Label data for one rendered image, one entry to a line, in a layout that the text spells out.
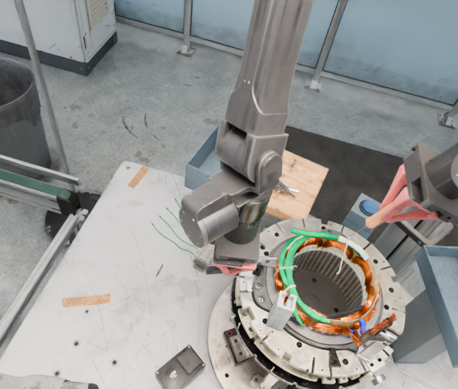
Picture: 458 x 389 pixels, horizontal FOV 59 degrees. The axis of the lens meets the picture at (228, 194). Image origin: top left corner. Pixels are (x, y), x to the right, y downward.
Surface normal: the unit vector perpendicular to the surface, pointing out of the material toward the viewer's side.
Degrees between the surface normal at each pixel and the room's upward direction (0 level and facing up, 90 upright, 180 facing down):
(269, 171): 73
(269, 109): 59
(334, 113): 0
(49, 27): 90
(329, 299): 0
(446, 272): 0
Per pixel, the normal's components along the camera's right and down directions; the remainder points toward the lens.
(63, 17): -0.27, 0.73
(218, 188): -0.11, -0.75
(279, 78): 0.59, 0.43
